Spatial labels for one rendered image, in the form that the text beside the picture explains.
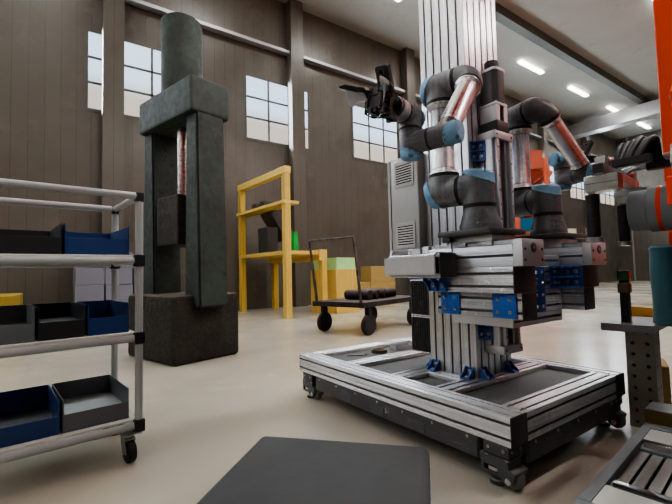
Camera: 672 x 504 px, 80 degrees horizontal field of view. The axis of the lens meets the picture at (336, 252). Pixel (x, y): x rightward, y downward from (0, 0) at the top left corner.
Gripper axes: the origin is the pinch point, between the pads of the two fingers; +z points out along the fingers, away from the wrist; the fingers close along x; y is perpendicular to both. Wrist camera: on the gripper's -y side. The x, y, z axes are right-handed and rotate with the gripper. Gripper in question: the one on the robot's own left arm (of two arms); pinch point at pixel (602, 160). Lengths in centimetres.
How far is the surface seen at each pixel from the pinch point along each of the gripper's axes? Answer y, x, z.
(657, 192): 25, 72, -75
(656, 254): 44, 67, -63
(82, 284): 129, -471, -336
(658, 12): -48, 44, -36
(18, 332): 75, -5, -258
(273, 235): 62, -526, -65
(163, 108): -56, -227, -224
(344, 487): 78, 96, -184
